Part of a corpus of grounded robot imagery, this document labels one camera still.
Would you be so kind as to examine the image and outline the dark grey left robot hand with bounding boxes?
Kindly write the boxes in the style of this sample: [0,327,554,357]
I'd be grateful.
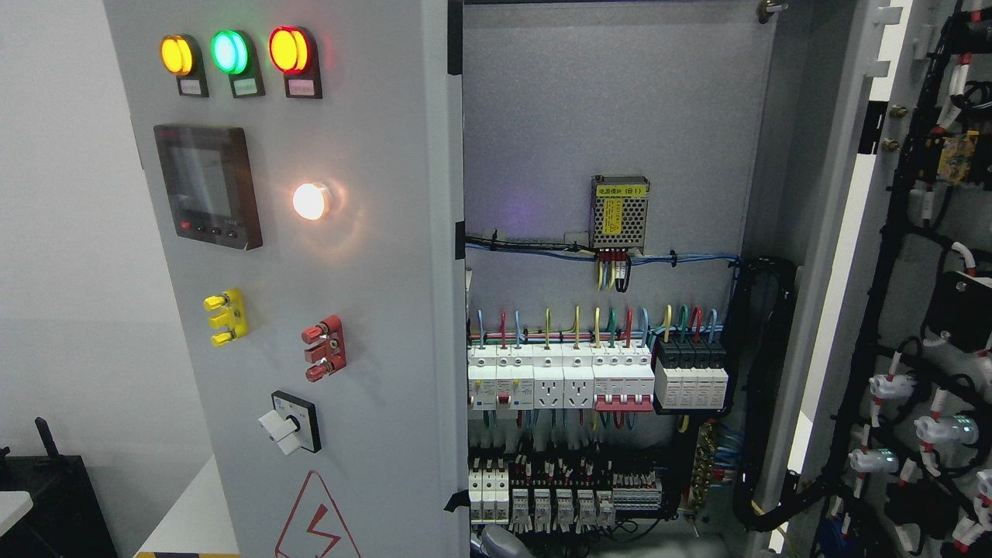
[480,524,534,557]

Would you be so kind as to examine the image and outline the grey cabinet door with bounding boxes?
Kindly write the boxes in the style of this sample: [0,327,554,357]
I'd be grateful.
[104,1,468,557]
[770,1,990,557]

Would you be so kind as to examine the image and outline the lower relay terminal row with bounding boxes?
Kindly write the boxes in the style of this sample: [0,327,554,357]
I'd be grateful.
[467,445,667,536]

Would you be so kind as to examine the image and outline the white socket breaker row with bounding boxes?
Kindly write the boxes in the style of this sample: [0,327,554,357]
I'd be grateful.
[467,340,655,414]

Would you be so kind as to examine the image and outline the red electric hazard warning sticker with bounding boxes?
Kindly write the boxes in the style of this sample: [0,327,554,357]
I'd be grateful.
[275,470,361,557]

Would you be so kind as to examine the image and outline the black surge protector modules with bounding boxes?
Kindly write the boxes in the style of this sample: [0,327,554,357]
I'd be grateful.
[653,339,729,414]

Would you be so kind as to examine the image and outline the metal mesh power supply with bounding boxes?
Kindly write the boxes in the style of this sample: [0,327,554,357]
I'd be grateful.
[589,174,649,251]

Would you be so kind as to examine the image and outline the white glowing indicator light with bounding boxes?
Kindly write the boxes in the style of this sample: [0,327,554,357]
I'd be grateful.
[291,181,332,220]

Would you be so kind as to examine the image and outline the black box at lower left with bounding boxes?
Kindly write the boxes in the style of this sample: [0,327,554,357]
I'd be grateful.
[1,417,118,557]

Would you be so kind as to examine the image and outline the black digital power meter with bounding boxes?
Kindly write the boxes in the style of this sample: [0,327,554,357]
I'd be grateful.
[153,124,263,250]

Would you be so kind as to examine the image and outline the red indicator light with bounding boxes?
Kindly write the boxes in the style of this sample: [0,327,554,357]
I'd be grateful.
[268,26,318,75]

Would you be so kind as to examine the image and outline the green indicator light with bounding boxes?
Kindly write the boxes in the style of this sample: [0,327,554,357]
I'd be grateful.
[210,29,254,77]

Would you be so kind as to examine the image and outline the yellow indicator light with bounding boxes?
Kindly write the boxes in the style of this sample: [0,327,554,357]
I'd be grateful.
[160,34,202,78]

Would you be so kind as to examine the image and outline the white rotary selector switch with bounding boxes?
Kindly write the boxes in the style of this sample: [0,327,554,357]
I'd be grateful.
[257,390,322,456]

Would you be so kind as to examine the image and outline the red terminal post block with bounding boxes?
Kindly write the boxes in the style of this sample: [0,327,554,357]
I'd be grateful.
[301,315,346,382]

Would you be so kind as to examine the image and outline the yellow terminal post block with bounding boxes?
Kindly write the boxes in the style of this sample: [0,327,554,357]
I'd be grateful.
[203,288,250,347]

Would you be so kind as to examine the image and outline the black right cable loom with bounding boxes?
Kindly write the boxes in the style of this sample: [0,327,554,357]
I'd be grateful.
[725,257,803,534]

